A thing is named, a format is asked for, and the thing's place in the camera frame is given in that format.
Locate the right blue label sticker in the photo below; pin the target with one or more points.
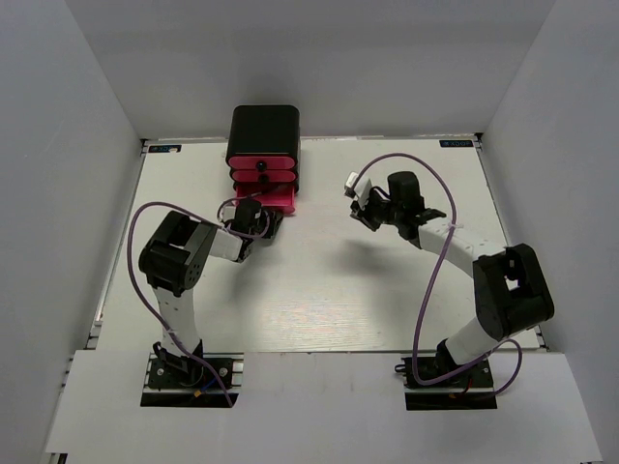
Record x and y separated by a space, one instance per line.
456 143

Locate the pink drawer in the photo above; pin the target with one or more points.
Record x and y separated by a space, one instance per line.
261 163
266 177
283 204

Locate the left blue label sticker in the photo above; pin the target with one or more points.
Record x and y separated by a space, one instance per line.
165 149

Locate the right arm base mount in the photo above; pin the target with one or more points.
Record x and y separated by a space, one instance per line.
469 391

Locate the blue label sticker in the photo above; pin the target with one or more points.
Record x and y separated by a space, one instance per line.
456 143
165 149

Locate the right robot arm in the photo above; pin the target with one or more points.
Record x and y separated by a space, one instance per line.
510 291

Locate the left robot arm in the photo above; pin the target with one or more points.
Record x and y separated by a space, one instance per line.
175 256

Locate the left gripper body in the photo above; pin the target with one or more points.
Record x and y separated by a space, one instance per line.
266 224

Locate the black drawer cabinet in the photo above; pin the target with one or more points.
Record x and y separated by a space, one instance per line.
270 129

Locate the purple pen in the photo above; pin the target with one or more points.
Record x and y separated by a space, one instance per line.
269 190

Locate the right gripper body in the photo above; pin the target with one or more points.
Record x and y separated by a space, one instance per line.
387 211

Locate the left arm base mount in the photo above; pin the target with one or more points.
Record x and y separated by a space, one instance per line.
183 383

